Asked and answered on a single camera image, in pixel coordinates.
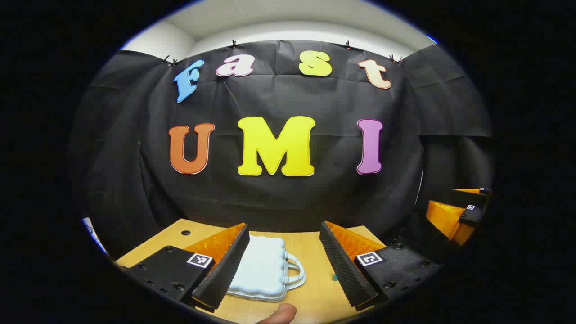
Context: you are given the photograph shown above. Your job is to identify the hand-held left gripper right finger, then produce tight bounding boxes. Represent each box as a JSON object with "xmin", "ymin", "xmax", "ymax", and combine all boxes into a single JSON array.
[{"xmin": 319, "ymin": 220, "xmax": 443, "ymax": 312}]

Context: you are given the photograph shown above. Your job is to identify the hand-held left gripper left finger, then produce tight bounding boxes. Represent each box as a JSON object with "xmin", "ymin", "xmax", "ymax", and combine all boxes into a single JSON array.
[{"xmin": 118, "ymin": 223, "xmax": 251, "ymax": 312}]

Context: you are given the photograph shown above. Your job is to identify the light blue suitcase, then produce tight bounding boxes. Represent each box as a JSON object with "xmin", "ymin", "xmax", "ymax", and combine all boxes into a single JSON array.
[{"xmin": 226, "ymin": 235, "xmax": 307, "ymax": 302}]

